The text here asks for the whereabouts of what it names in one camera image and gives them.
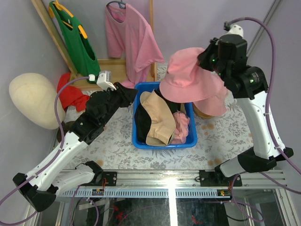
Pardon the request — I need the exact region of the pink bucket hat strawberry logo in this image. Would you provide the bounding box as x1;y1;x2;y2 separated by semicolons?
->
159;47;228;103

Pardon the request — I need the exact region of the pink bucket hat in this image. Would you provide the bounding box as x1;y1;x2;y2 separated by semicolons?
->
193;95;227;116

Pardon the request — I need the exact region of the beige bucket hat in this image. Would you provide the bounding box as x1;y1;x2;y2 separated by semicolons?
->
140;90;176;146

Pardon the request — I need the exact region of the blue plastic bin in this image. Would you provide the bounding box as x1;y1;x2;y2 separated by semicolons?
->
132;81;198;150

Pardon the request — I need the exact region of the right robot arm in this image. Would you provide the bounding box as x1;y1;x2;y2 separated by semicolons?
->
198;34;293;186

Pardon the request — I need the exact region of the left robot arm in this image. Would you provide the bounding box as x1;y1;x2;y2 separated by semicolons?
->
13;82;138;212

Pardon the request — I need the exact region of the black hat in bin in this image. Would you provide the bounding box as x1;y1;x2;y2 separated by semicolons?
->
135;104;151;143

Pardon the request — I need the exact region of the wooden clothes rack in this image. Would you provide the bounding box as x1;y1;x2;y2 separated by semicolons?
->
31;0;157;91

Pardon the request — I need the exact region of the red cloth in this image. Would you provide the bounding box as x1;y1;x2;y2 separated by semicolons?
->
57;72;90;112

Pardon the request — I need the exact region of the dark mannequin base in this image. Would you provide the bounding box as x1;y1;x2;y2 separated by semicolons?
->
56;121;73;143

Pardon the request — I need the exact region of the pink cloth in bin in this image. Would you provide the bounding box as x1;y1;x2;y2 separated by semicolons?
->
172;112;190;144

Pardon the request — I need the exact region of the pink t-shirt on hanger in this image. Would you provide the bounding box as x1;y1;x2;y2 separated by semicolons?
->
105;4;164;88

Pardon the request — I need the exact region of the cream foam mannequin head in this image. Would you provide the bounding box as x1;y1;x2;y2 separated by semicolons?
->
9;73;59;129

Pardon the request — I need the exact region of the green tank top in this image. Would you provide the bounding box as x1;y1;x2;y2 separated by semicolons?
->
48;1;101;77

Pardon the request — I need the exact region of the floral table mat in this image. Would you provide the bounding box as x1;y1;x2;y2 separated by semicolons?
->
50;66;256;170

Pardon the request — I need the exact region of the yellow hanger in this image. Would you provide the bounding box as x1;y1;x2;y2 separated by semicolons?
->
48;1;88;40

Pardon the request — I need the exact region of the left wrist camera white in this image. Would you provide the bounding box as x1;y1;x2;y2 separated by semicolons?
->
88;71;116;91

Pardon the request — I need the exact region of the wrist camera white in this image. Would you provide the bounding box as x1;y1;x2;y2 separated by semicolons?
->
88;71;116;91
224;22;244;38

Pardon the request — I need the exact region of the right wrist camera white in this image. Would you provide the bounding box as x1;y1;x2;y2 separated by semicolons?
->
224;22;244;38

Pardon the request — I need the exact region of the aluminium rail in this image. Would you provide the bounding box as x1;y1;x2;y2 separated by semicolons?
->
52;166;286;199

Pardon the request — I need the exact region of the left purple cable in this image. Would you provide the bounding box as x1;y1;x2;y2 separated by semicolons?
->
0;75;99;226

